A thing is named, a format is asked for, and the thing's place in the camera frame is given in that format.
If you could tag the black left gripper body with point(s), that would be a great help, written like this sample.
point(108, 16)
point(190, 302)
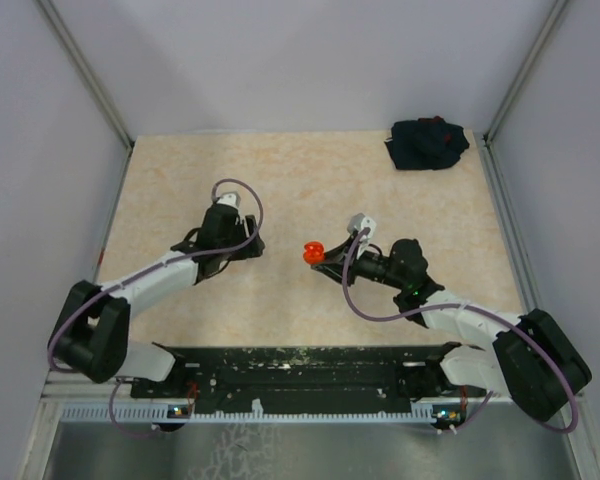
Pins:
point(249, 249)

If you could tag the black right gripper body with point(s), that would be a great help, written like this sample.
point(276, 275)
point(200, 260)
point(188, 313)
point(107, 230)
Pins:
point(369, 265)

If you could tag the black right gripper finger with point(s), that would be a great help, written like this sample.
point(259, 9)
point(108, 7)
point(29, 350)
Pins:
point(339, 253)
point(333, 271)

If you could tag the orange earbud charging case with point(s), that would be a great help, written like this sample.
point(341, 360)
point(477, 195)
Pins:
point(314, 253)

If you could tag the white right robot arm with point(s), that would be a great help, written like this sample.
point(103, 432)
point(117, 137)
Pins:
point(525, 357)

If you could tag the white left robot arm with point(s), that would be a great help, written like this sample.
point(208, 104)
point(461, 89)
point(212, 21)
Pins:
point(92, 334)

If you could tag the dark crumpled cloth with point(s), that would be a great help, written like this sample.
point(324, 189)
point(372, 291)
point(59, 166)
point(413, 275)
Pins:
point(426, 144)

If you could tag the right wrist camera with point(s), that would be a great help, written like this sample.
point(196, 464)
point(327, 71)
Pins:
point(358, 223)

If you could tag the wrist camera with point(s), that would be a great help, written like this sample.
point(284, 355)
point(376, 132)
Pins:
point(230, 199)
point(358, 223)

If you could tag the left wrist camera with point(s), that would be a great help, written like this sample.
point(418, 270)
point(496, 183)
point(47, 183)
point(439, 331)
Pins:
point(230, 199)

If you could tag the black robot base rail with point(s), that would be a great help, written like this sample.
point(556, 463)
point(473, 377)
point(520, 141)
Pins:
point(302, 380)

